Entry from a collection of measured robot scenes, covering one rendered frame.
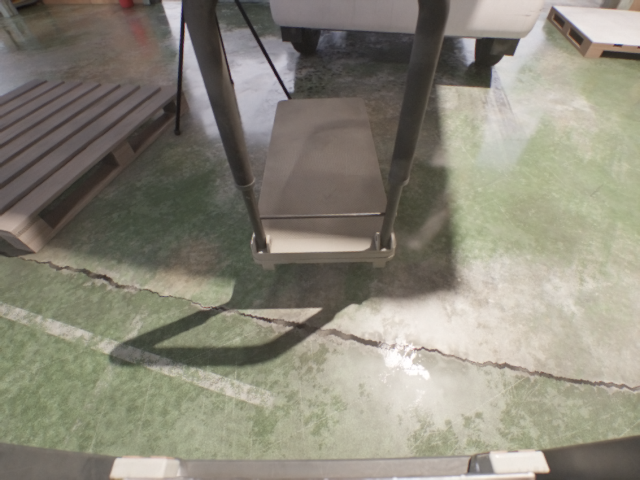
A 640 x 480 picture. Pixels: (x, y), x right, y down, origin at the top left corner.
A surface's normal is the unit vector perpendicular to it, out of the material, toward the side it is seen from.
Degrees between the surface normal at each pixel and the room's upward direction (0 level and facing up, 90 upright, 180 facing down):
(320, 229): 0
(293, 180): 0
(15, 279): 0
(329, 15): 95
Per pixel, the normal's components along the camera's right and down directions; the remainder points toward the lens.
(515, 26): -0.14, 0.83
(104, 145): -0.03, -0.64
